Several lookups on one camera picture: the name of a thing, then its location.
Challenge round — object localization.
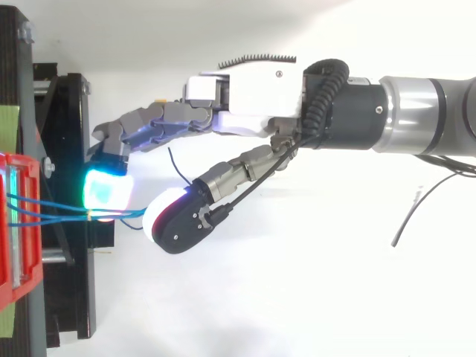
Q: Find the red plastic bin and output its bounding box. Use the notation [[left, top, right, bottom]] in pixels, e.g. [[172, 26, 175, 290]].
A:
[[0, 151, 43, 312]]

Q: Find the blue cable bundle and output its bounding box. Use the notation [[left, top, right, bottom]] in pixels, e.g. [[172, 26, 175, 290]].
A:
[[6, 193, 149, 231]]

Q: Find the black stand with green tape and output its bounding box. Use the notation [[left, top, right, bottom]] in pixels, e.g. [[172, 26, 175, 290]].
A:
[[0, 5, 115, 357]]

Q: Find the thin black cable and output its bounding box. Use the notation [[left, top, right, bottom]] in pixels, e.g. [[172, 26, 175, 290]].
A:
[[208, 135, 317, 224], [390, 154, 476, 249], [167, 147, 194, 187]]

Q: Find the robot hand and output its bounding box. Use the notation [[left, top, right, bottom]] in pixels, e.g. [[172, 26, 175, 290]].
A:
[[81, 54, 306, 256]]

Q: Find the black coiled cable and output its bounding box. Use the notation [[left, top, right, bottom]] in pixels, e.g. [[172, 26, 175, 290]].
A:
[[301, 59, 350, 138]]

